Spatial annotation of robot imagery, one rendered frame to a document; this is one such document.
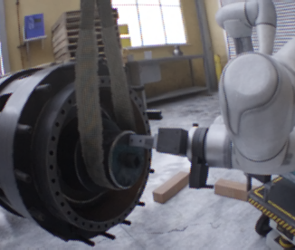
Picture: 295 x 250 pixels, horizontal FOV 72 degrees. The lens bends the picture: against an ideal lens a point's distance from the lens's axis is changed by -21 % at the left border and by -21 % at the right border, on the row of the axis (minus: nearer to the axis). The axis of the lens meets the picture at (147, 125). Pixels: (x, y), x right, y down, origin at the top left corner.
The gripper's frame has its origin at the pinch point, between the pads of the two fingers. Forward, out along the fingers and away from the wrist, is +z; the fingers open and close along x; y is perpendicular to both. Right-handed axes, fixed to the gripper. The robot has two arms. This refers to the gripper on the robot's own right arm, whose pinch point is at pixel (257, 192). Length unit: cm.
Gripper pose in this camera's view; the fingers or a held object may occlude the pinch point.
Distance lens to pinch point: 114.2
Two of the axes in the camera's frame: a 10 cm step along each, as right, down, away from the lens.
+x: -3.0, -2.1, 9.3
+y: 9.5, -2.0, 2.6
